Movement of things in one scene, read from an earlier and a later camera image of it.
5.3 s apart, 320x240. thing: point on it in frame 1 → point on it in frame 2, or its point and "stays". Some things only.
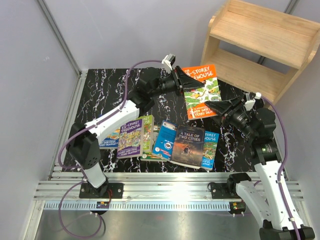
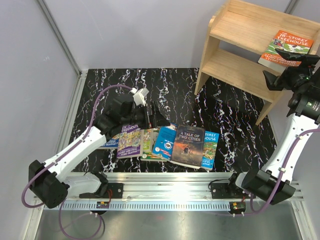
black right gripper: [226, 109] → [308, 65]
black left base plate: [108, 190] stays
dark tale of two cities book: [188, 146] stays
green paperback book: [148, 140] stays
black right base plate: [220, 191] stays
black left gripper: [188, 82] → [156, 119]
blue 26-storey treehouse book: [210, 148] stays
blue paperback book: [164, 144] stays
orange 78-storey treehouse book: [195, 98] → [284, 40]
